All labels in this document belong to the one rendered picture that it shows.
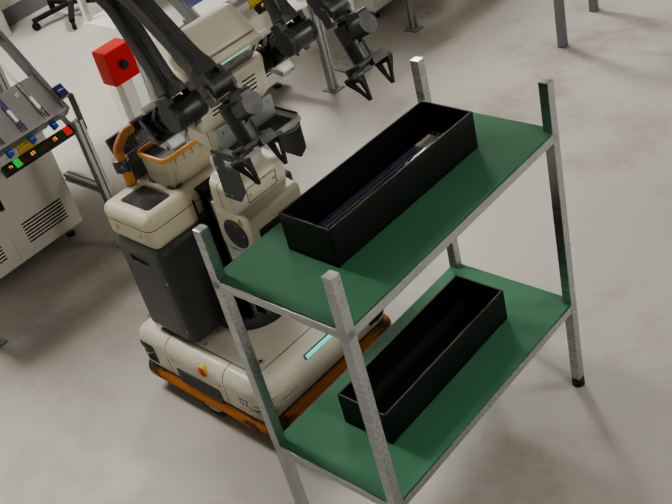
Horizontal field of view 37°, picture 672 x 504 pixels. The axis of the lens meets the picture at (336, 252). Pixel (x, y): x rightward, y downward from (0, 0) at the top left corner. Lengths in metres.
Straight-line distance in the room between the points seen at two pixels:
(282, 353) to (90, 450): 0.81
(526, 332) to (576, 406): 0.37
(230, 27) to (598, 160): 2.06
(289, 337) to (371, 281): 1.01
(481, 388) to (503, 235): 1.23
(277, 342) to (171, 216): 0.55
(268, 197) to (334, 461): 0.81
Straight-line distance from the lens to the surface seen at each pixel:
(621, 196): 4.11
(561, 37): 5.25
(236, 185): 2.82
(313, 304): 2.29
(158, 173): 3.19
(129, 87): 4.56
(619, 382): 3.32
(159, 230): 3.11
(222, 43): 2.72
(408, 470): 2.68
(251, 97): 2.38
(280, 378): 3.19
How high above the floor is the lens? 2.35
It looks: 35 degrees down
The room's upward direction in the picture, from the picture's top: 16 degrees counter-clockwise
